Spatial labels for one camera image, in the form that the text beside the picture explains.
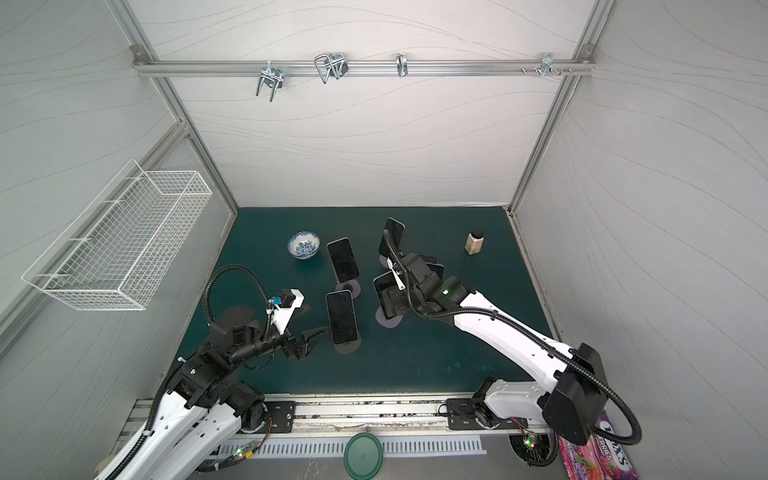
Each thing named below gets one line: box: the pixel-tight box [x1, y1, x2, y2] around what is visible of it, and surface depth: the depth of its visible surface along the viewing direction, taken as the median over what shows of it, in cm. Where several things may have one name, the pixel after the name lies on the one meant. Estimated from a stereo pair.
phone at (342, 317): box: [325, 290, 358, 344], surface depth 82 cm
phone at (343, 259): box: [326, 237, 359, 284], surface depth 92 cm
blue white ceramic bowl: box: [287, 230, 321, 260], surface depth 109 cm
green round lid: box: [343, 432, 384, 480], surface depth 61 cm
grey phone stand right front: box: [375, 306, 404, 329], surface depth 92 cm
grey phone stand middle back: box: [335, 279, 361, 300], surface depth 100 cm
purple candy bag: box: [558, 410, 637, 480], surface depth 68 cm
